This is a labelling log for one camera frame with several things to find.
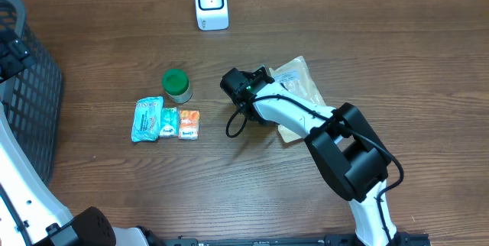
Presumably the beige plastic pouch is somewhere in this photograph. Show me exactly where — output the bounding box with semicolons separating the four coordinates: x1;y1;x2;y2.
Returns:
268;55;327;144

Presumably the orange tissue pack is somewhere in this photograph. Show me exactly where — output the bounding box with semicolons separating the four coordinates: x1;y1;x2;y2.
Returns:
178;110;200;140

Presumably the green lid jar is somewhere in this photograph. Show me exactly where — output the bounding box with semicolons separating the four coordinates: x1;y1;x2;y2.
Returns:
162;69;193;104

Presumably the teal tissue pack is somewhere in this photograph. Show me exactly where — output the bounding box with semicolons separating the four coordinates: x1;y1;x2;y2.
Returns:
159;107;180;138

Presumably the large teal wipes pack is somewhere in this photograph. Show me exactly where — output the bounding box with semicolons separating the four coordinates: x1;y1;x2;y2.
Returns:
131;96;164;143

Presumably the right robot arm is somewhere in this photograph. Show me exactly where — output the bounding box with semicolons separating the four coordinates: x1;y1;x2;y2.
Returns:
220;67;399;245

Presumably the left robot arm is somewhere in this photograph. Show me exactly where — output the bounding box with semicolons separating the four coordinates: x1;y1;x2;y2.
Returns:
1;26;160;245

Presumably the white barcode scanner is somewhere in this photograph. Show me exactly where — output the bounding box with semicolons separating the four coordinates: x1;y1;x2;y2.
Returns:
195;0;229;31

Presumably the dark grey plastic basket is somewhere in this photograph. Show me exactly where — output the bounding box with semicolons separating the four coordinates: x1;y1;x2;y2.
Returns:
1;0;64;184

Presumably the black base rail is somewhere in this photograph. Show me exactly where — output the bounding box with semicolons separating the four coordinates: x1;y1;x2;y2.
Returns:
161;232;431;246

